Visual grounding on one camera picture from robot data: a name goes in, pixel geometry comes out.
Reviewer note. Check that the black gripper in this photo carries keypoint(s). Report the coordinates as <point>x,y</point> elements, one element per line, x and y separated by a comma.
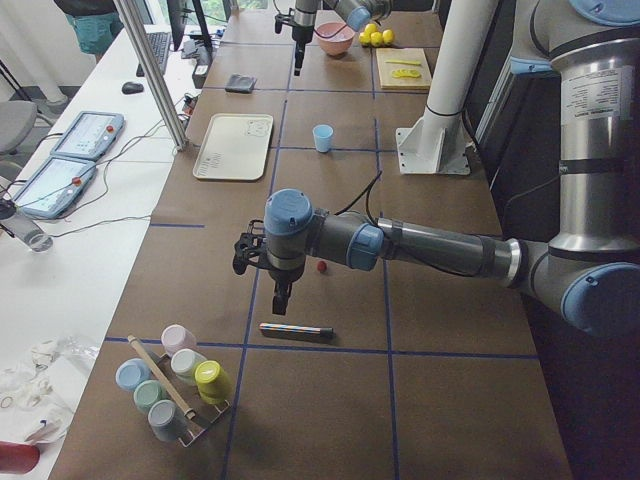
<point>301,32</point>
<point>284,275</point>

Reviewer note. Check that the steel muddler with black tip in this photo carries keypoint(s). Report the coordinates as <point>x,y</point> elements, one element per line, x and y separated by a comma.
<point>280,330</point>

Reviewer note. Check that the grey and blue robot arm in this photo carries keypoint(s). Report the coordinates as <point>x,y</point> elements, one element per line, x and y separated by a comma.
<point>355,13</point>

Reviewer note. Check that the pink bowl of ice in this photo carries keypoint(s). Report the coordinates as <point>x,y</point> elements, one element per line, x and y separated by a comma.
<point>334,37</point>

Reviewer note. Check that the light blue plastic cup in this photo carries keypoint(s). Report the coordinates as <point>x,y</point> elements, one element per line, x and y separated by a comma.
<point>323,137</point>

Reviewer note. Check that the yellow-green upturned plastic cup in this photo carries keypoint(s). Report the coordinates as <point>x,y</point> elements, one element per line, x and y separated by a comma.
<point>213,383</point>

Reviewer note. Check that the pink upturned cup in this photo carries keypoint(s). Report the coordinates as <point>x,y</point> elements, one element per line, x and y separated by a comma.
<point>176,337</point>

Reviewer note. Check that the pale white upturned cup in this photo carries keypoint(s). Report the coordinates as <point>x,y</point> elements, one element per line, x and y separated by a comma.
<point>184,363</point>

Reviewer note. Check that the green upturned cup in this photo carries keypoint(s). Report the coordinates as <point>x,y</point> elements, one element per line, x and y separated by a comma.
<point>148,393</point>

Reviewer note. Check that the grey upturned cup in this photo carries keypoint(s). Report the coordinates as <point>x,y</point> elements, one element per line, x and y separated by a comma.
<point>166,421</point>

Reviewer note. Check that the blue upturned cup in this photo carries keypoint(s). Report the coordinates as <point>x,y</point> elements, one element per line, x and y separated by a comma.
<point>131,373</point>

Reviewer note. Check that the whole lemon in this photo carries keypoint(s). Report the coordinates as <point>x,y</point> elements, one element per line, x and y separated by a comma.
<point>388,37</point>
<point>376,39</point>
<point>370,28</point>
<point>364,39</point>

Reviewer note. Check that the grey and purple folded cloth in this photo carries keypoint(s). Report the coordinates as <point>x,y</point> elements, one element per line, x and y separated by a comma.
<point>238,83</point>

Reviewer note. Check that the wooden cutting board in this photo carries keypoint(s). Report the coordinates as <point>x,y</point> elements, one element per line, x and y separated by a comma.
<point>384,69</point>

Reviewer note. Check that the lemon slice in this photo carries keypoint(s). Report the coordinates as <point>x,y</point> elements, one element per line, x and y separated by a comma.
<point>405,74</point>

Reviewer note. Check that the yellow knife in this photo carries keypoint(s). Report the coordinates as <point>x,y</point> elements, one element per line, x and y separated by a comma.
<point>404,62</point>

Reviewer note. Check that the white bear print tray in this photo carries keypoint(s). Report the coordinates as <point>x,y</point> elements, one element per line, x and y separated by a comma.
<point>235,147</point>

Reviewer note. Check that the black keyboard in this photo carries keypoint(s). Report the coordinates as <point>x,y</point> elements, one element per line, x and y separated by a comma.
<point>160,43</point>

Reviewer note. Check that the white support column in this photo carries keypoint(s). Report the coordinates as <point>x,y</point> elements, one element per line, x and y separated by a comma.
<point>436,143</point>

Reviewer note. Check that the black computer mouse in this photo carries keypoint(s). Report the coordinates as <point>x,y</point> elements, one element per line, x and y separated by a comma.
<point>130,88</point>

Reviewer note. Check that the person in teal shorts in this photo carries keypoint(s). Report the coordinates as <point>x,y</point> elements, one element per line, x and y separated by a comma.
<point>96,24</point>

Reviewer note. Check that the blue teach pendant upper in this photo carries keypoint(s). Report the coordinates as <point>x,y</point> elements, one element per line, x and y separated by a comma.
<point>90,135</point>

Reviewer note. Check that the blue teach pendant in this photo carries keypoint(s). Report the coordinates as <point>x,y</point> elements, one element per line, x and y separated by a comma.
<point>54,187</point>
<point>90,135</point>

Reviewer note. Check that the blue teach pendant lower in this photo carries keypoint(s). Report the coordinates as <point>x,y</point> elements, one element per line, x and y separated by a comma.
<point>54,187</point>

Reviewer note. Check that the clear water bottle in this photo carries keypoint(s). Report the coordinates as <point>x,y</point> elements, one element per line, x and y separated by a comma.
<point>19,226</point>

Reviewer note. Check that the crumpled white plastic bags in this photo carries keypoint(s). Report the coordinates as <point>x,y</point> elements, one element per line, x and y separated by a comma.
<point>41,392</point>

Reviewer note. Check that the white wire cup rack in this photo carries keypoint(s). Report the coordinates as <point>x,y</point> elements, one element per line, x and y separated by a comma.
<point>206,415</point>

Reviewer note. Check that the aluminium frame post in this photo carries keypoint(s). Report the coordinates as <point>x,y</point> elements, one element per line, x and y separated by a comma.
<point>131,19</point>

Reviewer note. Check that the wooden rack handle rod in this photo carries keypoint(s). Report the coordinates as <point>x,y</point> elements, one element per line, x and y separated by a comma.
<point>154,366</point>

